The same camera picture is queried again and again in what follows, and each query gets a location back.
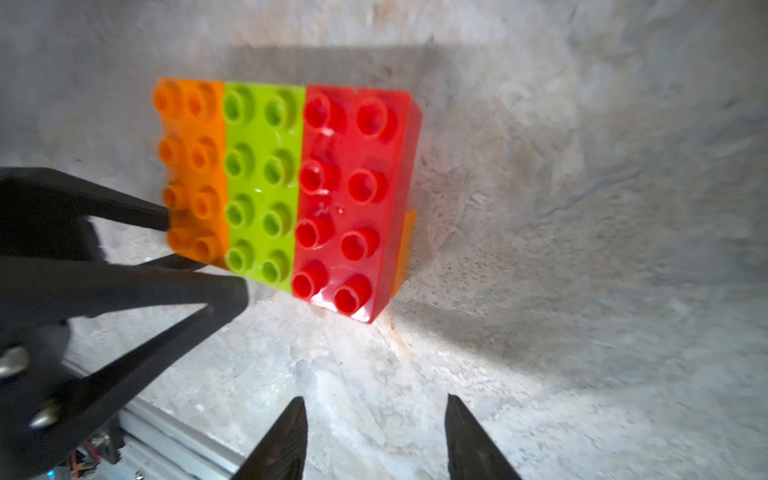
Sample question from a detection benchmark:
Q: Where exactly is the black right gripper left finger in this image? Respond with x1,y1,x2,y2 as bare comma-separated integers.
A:
232,396,308,480

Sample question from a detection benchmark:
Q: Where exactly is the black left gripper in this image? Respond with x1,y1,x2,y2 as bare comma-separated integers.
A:
1,258,248,479

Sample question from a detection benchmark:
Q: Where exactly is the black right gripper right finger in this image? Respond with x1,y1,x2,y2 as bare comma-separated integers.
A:
444,394,521,480

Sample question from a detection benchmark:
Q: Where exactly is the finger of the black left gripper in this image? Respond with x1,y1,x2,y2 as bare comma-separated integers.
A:
1,167,170,271

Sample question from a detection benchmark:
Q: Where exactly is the red lego brick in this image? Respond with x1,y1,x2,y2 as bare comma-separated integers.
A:
291,85,422,323

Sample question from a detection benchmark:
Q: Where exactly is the long orange lego brick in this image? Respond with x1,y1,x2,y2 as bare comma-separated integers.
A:
152,78,229,268

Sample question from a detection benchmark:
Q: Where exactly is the lime green lego brick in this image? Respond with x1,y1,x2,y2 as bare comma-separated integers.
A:
221,82,305,293

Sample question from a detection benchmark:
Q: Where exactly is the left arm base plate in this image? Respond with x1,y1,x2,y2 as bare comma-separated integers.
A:
116,395,247,480

